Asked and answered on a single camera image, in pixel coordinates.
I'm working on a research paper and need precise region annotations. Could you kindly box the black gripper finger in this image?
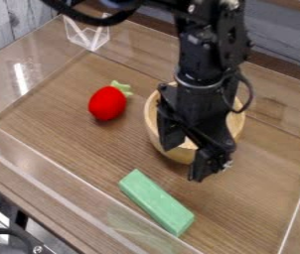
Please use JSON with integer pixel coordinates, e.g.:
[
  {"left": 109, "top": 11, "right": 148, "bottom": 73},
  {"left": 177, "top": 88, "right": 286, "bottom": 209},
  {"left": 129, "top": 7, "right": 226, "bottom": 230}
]
[
  {"left": 157, "top": 113, "right": 187, "bottom": 151},
  {"left": 188, "top": 147, "right": 234, "bottom": 183}
]

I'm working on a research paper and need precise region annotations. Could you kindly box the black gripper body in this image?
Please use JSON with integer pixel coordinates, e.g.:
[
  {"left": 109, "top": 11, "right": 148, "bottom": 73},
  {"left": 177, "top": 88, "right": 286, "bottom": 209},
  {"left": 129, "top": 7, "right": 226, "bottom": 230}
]
[{"left": 156, "top": 73, "right": 243, "bottom": 157}]

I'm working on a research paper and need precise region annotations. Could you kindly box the red plush strawberry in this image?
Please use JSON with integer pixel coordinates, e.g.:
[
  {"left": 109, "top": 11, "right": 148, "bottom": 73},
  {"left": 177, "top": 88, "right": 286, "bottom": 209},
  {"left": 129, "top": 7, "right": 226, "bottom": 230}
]
[{"left": 88, "top": 80, "right": 133, "bottom": 121}]

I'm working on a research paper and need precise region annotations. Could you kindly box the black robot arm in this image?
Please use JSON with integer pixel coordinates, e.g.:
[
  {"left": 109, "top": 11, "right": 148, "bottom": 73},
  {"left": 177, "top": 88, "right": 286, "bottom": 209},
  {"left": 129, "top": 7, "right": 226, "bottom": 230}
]
[{"left": 100, "top": 0, "right": 251, "bottom": 182}]

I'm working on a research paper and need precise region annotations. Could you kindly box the green rectangular block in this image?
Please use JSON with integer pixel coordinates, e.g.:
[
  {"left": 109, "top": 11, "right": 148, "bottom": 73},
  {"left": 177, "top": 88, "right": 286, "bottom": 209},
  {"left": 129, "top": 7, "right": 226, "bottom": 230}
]
[{"left": 118, "top": 169, "right": 196, "bottom": 237}]

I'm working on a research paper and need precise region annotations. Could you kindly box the clear acrylic front barrier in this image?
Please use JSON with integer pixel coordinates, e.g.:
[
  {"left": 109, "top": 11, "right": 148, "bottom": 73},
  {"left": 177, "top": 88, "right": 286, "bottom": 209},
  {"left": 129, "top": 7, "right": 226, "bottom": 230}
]
[{"left": 0, "top": 129, "right": 204, "bottom": 254}]

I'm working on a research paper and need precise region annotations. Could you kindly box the clear acrylic corner bracket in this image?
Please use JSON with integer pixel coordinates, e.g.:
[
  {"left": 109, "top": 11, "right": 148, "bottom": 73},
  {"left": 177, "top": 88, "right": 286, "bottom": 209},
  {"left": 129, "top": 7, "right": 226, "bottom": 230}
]
[{"left": 64, "top": 16, "right": 110, "bottom": 52}]

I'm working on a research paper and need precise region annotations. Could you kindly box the black cable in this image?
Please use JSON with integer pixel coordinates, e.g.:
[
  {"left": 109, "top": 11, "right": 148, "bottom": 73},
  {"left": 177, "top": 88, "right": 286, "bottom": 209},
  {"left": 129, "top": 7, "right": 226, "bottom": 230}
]
[{"left": 40, "top": 0, "right": 145, "bottom": 28}]

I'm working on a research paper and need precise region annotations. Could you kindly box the black table leg bracket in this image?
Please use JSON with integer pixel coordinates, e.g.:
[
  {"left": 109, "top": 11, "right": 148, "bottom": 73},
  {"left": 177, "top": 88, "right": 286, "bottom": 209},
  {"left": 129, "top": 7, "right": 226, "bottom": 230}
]
[{"left": 9, "top": 208, "right": 58, "bottom": 254}]

